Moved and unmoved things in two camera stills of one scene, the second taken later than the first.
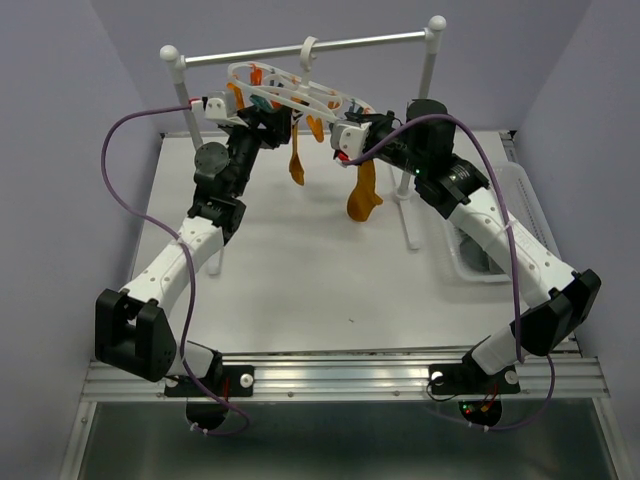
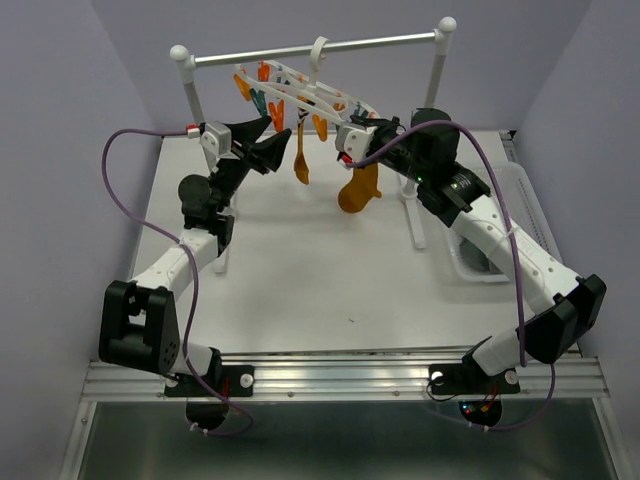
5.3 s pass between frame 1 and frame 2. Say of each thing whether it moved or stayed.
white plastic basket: stayed
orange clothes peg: moved
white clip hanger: moved
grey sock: stayed
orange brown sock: moved
